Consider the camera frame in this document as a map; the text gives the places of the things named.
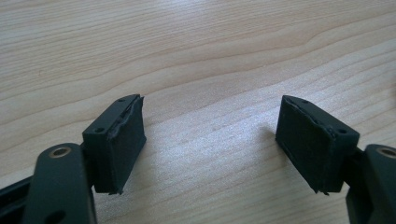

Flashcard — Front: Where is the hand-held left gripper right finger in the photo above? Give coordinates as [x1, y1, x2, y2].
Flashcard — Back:
[275, 94, 361, 196]

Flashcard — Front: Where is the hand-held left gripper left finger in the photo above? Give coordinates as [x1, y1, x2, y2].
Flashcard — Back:
[81, 93, 148, 196]

